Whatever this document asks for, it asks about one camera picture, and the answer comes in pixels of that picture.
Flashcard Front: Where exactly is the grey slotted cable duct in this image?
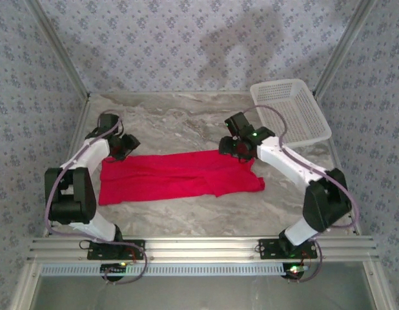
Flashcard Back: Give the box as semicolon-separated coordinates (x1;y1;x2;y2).
40;262;303;278

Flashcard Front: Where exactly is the white perforated plastic basket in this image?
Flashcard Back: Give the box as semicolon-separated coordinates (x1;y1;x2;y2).
250;78;333;149

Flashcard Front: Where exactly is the black controller board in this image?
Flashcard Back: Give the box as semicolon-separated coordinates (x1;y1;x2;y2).
283;263;309;280
101;263;128;278

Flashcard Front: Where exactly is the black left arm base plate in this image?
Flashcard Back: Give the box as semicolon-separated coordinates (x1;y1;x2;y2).
87;238;146;260

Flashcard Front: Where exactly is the red t-shirt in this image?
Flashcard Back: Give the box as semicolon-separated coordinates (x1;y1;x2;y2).
98;149;266;207

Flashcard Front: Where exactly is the aluminium mounting rail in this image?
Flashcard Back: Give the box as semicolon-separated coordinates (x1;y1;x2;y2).
26;235;380;261

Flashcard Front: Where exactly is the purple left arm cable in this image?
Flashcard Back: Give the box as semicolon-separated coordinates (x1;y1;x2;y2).
44;109;149;287

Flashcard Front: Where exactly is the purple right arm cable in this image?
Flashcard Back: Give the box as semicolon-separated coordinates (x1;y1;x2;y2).
243;105;361;285

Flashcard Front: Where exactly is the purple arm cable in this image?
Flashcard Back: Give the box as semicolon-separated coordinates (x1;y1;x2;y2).
44;109;149;287
243;105;361;285

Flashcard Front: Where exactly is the aluminium frame leg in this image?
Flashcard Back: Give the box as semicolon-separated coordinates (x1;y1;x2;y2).
8;261;42;310
362;261;396;310

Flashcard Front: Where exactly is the aluminium frame post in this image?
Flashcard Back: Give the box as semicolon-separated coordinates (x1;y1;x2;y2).
25;0;91;98
314;0;378;96

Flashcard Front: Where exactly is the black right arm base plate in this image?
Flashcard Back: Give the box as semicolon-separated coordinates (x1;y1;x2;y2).
258;238;318;260

